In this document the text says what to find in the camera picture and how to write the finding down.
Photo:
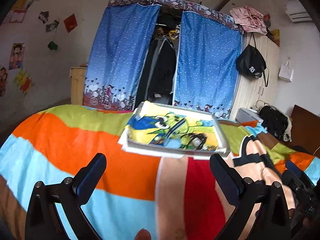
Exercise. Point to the blue fabric wardrobe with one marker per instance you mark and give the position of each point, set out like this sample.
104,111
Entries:
115,55

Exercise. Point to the dark hanging clothes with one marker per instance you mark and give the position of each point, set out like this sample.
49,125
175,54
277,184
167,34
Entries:
160,75

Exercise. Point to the white tray box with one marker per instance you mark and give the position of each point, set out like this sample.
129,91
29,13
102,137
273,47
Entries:
162,151

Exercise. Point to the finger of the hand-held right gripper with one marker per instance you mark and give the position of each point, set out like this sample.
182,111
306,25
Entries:
290,180
293,167

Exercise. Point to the white air conditioner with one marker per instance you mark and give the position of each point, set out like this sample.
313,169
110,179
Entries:
297,12

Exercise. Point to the yellow printed cloth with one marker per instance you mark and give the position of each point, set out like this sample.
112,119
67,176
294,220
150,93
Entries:
155,115

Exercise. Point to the white paper bag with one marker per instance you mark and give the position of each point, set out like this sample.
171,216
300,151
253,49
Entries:
285,73

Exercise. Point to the green hanging ornament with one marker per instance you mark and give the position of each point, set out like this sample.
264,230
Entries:
53,45

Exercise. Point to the group of paper certificates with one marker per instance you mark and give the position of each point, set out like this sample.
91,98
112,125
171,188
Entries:
20,11

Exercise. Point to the small photo print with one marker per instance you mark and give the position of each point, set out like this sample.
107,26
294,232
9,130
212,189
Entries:
52,26
43,17

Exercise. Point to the black backpack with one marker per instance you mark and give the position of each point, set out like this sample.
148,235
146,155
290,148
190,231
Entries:
273,120

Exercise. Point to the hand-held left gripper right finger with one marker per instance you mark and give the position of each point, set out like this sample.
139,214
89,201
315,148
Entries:
225,177

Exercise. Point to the cartoon boy poster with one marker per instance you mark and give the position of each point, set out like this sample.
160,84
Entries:
17,56

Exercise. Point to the yellow bear poster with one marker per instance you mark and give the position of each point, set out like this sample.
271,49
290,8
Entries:
23,82

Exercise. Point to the small wooden cabinet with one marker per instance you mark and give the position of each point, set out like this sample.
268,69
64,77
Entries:
77,87

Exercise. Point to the colourful striped blanket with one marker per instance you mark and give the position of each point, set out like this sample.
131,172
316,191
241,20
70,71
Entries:
75,140

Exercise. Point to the light wooden wardrobe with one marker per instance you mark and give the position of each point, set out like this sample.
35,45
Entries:
250,97

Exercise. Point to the cream cloth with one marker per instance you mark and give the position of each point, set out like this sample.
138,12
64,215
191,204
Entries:
288,128

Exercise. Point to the colourful picture box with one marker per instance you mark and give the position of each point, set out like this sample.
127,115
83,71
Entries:
275,37
267,20

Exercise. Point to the brown wooden headboard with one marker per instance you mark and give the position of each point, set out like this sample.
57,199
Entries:
305,125

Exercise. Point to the red diamond paper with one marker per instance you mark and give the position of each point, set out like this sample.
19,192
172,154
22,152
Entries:
69,23

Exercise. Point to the pink clothes pile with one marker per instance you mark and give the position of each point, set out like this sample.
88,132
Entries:
250,17

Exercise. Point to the cartoon family poster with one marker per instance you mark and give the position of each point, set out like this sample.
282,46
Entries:
3,81

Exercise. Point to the blue wrist watch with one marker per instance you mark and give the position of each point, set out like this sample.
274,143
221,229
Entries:
175,129

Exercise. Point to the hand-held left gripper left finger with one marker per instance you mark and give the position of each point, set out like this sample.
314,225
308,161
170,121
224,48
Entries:
91,180

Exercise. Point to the white flat box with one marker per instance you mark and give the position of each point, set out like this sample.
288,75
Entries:
246,115

